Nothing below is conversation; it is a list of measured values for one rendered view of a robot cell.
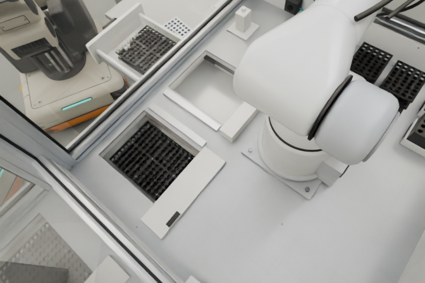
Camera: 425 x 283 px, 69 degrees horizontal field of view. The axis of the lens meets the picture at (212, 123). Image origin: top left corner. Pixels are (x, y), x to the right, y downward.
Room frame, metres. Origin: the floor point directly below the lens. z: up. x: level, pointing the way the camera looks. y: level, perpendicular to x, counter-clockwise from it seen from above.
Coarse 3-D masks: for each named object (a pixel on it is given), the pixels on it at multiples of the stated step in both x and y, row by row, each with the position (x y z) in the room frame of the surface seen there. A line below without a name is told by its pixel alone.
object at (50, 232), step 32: (0, 160) 0.23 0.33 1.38; (32, 160) 0.33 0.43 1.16; (0, 192) 0.13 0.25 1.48; (32, 192) 0.17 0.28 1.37; (64, 192) 0.24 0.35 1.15; (0, 224) 0.08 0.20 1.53; (32, 224) 0.09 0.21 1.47; (64, 224) 0.12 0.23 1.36; (96, 224) 0.16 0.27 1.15; (0, 256) 0.05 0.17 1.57; (32, 256) 0.05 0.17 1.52; (64, 256) 0.06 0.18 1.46; (96, 256) 0.07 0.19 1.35; (128, 256) 0.09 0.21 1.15
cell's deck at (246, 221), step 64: (256, 0) 0.98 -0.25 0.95; (192, 64) 0.72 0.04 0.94; (128, 128) 0.50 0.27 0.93; (192, 128) 0.46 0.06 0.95; (256, 128) 0.42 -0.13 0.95; (128, 192) 0.29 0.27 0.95; (256, 192) 0.23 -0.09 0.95; (320, 192) 0.20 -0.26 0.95; (384, 192) 0.17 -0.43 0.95; (192, 256) 0.09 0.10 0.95; (256, 256) 0.07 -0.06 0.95; (320, 256) 0.04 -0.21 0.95; (384, 256) 0.02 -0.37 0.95
